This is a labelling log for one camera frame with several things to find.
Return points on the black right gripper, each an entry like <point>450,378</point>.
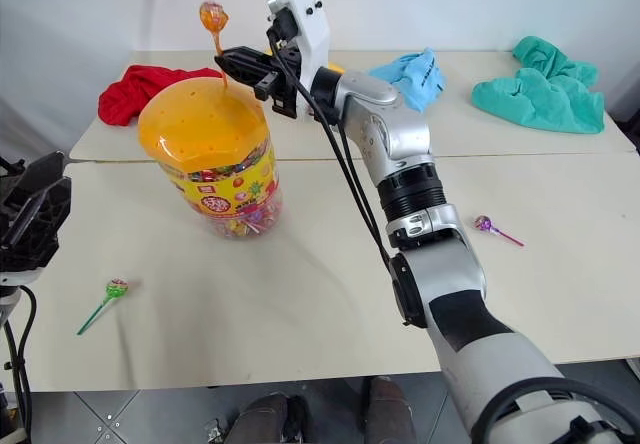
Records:
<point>287,71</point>

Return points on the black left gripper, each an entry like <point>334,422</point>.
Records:
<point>9,224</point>

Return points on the orange lollipop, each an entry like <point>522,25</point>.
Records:
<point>214,16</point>

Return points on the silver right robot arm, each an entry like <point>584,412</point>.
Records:
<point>450,274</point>

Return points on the orange-lidded lollipop jar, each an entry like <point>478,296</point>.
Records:
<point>205,124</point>

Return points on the green lollipop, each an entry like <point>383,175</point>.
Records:
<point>116,289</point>

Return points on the red cloth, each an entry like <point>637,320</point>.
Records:
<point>130,94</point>

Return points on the light blue cloth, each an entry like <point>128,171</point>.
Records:
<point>415,76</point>

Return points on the purple lollipop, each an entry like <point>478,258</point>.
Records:
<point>483,223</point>

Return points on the teal green cloth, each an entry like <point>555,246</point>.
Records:
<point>540,99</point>

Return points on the dark rounded shape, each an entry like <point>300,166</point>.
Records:
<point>390,409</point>
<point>267,416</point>

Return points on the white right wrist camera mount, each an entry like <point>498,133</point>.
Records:
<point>312,34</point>

